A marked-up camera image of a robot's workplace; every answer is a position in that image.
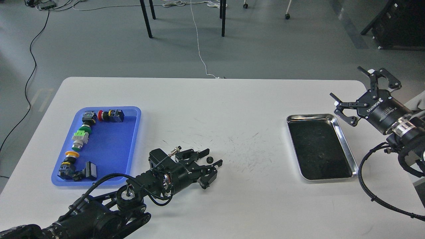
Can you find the black table leg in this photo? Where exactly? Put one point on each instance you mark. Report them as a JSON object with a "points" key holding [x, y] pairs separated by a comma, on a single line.
{"points": [[222, 16], [145, 15]]}

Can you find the grey cloth at edge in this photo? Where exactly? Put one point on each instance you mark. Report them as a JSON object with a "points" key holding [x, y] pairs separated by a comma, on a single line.
{"points": [[417, 105]]}

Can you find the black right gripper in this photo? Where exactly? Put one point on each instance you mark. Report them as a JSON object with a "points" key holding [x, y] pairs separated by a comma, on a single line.
{"points": [[379, 108]]}

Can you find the green push button black base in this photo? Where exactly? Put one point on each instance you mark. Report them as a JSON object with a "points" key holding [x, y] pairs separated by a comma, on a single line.
{"points": [[89, 119]]}

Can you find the red emergency push button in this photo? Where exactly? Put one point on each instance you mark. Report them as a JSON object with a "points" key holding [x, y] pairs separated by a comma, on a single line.
{"points": [[111, 115]]}

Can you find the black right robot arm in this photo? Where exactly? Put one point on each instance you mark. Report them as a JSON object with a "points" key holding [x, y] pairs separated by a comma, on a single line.
{"points": [[404, 130]]}

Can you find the black cabinet on wheels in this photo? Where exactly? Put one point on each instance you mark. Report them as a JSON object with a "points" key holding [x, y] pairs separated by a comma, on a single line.
{"points": [[399, 25]]}

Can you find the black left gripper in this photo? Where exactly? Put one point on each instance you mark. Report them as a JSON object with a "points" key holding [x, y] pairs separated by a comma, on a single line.
{"points": [[184, 170]]}

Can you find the yellow push button switch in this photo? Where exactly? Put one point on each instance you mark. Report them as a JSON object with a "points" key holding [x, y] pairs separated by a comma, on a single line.
{"points": [[67, 168]]}

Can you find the black table leg right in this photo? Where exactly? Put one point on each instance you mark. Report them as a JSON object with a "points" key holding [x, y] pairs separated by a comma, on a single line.
{"points": [[222, 16]]}

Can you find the black table leg left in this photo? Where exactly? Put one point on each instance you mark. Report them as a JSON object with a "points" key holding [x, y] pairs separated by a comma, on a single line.
{"points": [[145, 15]]}

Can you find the silver metal tray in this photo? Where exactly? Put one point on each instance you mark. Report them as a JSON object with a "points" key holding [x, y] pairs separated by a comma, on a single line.
{"points": [[321, 133]]}

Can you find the green white silver switch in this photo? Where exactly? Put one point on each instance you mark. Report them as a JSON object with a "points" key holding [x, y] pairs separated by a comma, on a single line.
{"points": [[80, 138]]}

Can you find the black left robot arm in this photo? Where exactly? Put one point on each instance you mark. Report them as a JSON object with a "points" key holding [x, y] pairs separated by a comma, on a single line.
{"points": [[116, 215]]}

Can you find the black square switch module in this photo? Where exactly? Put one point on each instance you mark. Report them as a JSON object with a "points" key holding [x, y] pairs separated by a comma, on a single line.
{"points": [[89, 172]]}

